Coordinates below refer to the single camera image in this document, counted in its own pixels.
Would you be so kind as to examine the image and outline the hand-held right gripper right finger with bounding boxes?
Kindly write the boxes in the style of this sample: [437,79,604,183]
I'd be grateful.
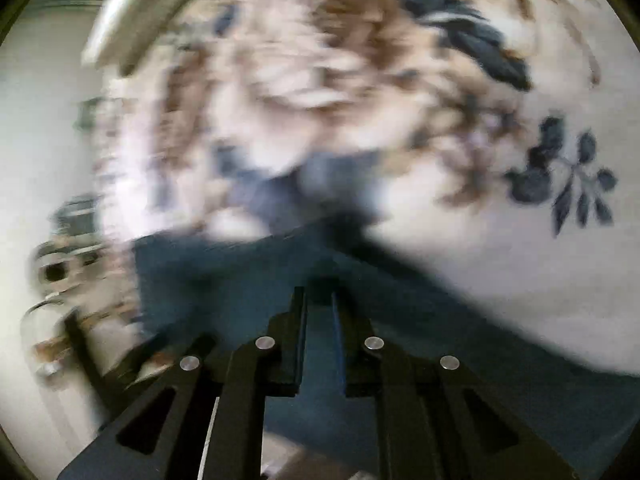
[331,291,576,480]

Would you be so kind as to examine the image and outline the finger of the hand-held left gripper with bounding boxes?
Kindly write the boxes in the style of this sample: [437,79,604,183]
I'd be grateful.
[62,310,173,431]

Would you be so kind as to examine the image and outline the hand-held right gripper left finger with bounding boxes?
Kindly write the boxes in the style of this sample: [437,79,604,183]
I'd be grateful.
[56,286,309,480]

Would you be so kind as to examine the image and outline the dark blue pants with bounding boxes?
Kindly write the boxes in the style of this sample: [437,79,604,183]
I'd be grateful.
[131,152,640,476]

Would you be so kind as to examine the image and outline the floral printed bed sheet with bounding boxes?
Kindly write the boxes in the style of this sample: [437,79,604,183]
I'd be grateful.
[82,0,640,376]

